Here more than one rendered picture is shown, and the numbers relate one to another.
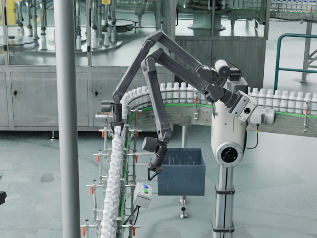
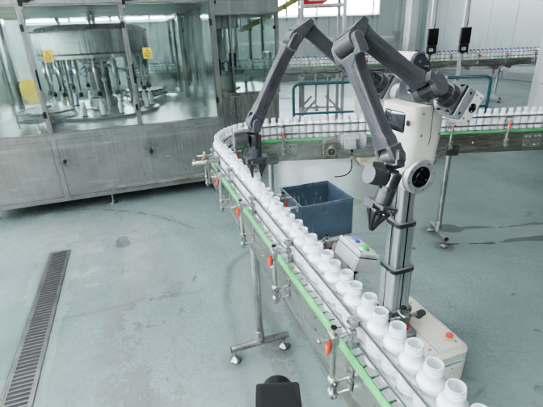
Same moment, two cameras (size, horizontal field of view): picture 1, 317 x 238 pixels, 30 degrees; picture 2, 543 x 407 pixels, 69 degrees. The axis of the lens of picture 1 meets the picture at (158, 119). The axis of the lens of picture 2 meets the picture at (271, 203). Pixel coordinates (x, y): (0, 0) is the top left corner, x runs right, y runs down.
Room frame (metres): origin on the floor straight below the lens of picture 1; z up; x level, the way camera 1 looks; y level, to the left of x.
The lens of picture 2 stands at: (1.77, 0.69, 1.79)
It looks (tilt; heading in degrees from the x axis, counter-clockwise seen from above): 23 degrees down; 343
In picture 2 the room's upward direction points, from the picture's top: 2 degrees counter-clockwise
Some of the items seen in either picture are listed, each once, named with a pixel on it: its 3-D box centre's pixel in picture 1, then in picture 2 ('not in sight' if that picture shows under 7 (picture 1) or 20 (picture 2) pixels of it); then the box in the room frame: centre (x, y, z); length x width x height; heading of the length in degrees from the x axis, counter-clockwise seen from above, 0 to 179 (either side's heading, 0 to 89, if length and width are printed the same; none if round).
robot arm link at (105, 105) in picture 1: (110, 102); (246, 132); (3.44, 0.29, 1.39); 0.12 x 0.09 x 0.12; 92
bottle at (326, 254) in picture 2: (112, 201); (327, 274); (2.73, 0.23, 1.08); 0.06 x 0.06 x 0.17
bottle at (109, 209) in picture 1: (109, 224); (368, 321); (2.50, 0.22, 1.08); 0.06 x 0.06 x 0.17
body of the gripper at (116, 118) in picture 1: (117, 117); (255, 152); (3.45, 0.25, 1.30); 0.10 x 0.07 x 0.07; 92
